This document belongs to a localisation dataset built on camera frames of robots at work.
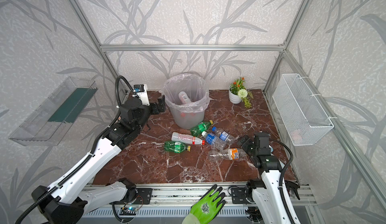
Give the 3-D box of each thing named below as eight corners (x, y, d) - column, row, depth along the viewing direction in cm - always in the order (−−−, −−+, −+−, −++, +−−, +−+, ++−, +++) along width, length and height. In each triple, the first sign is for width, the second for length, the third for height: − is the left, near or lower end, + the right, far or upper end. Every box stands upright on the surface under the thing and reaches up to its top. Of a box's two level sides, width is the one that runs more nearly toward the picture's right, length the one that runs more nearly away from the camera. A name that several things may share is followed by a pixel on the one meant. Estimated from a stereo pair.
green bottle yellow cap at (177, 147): (163, 151, 91) (162, 148, 88) (166, 142, 95) (165, 139, 91) (189, 155, 89) (188, 152, 86) (191, 146, 93) (191, 143, 89)
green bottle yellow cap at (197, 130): (194, 139, 96) (193, 135, 92) (189, 131, 100) (189, 127, 96) (214, 128, 101) (214, 124, 97) (209, 121, 105) (209, 117, 101)
